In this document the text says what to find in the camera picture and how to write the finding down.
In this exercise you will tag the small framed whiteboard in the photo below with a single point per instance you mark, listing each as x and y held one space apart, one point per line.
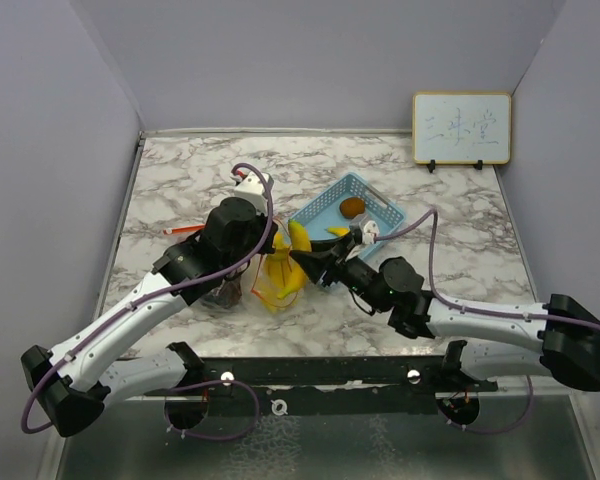
461 128

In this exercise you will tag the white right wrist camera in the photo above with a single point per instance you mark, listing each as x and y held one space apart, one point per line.
364 232

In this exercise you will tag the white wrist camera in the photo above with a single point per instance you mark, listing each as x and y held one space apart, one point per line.
249 187
364 232

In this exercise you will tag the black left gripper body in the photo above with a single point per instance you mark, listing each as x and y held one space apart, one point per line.
259 227

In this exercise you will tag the yellow banana bunch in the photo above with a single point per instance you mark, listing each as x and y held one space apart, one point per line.
285 270

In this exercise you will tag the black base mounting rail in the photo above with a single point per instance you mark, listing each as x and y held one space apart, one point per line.
311 386

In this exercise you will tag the light blue plastic basket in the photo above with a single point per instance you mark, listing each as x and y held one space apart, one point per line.
323 211

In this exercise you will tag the brown kiwi fruit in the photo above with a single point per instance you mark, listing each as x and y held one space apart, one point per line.
352 207

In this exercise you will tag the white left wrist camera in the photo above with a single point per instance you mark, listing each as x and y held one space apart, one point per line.
249 187

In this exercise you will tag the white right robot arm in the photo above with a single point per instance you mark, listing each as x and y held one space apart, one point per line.
559 338

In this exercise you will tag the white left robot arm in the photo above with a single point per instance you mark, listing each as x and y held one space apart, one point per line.
75 380

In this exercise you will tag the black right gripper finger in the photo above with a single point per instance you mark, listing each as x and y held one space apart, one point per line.
339 244
320 267

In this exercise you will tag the single yellow banana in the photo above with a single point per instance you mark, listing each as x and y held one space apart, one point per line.
338 231

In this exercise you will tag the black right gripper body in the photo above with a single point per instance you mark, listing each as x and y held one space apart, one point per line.
352 272

